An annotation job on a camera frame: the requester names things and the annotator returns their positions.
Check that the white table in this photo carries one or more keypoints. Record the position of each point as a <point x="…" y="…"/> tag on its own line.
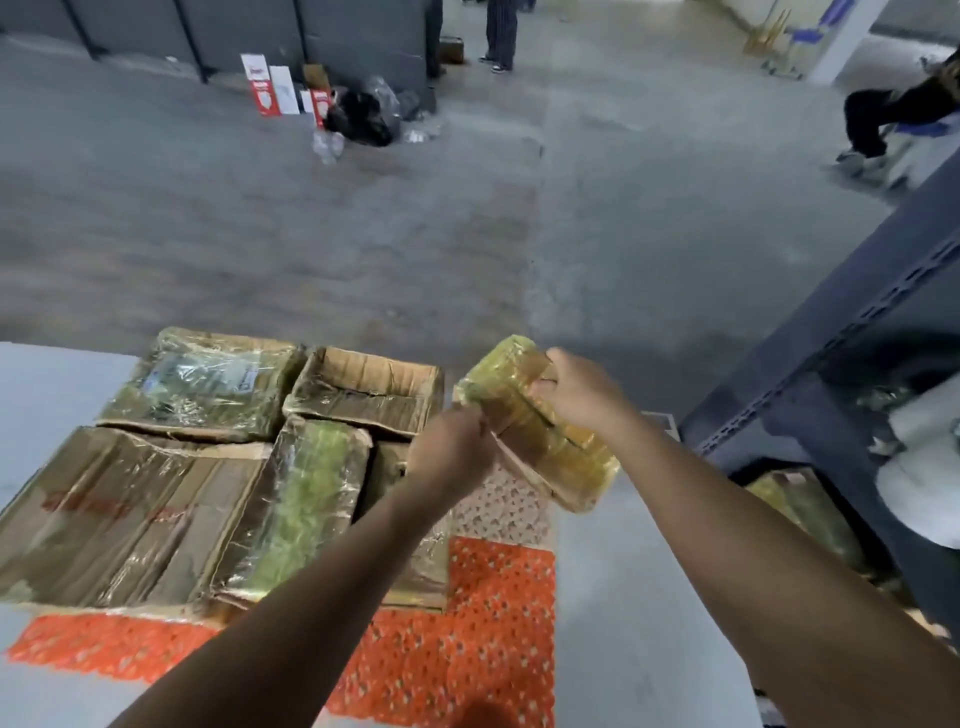
<point x="637" y="600"/>

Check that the black rubbish bag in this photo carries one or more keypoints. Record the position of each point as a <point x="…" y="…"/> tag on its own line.
<point x="360" y="124"/>

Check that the tall red white carton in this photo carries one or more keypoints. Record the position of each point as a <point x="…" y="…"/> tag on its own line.
<point x="261" y="94"/>

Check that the blue plastic chair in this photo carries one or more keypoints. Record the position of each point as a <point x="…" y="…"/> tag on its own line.
<point x="806" y="34"/>
<point x="926" y="129"/>

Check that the person's left hand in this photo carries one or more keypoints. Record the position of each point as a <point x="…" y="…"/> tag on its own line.
<point x="450" y="457"/>

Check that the taped brown parcel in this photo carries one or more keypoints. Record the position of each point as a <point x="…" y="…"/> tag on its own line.
<point x="360" y="390"/>

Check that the orange perforated plastic mat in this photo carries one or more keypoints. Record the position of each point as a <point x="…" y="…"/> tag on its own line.
<point x="487" y="637"/>

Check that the white perforated plastic mat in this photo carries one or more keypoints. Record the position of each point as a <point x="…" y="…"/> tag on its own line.
<point x="502" y="517"/>

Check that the grey folding partition screen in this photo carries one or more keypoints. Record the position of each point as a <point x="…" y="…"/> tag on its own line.
<point x="360" y="30"/>

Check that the taped parcel with white label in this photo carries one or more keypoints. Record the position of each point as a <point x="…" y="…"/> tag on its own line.
<point x="202" y="382"/>

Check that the person's right forearm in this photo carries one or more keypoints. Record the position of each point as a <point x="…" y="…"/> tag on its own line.
<point x="787" y="585"/>

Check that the person's left forearm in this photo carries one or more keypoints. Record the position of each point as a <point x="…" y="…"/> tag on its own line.
<point x="300" y="637"/>

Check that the small red white carton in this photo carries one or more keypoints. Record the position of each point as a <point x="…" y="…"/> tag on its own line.
<point x="321" y="109"/>

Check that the small wooden stool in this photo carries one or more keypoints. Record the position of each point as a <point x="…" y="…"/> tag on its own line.
<point x="765" y="34"/>

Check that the grey square table sticker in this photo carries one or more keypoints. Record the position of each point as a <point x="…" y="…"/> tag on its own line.
<point x="664" y="424"/>

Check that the yellow-green taped parcel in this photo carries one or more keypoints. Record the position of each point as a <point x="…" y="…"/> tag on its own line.
<point x="555" y="465"/>

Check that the yellow parcel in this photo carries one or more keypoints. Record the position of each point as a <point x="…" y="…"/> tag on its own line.
<point x="810" y="517"/>

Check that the green taped parcel tall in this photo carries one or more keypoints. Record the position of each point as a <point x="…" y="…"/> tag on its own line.
<point x="300" y="510"/>

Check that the large taped carton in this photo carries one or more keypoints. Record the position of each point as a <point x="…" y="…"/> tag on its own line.
<point x="112" y="517"/>

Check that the person's right hand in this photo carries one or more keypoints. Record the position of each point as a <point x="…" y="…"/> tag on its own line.
<point x="585" y="394"/>

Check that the dark blue metal shelf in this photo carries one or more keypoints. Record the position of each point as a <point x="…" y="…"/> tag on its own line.
<point x="825" y="337"/>

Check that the clear plastic bag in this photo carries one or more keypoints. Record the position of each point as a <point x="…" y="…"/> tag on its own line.
<point x="384" y="96"/>
<point x="328" y="146"/>
<point x="420" y="129"/>

